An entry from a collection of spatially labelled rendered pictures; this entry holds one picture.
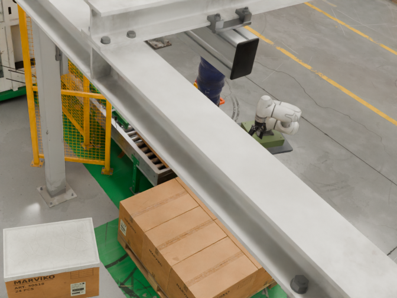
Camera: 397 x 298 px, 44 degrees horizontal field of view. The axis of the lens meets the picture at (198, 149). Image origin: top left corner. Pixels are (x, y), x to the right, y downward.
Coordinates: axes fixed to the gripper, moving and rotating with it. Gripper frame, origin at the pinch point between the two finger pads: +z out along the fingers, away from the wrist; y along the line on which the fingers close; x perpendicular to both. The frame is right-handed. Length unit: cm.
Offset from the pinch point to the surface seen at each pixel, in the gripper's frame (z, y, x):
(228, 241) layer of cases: 86, 26, 23
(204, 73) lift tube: -32, 13, -57
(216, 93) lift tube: -15, 3, -49
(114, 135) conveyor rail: 94, 36, -149
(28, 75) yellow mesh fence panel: 26, 103, -192
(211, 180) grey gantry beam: -172, 187, 136
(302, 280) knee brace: -174, 190, 165
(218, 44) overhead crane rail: -177, 156, 98
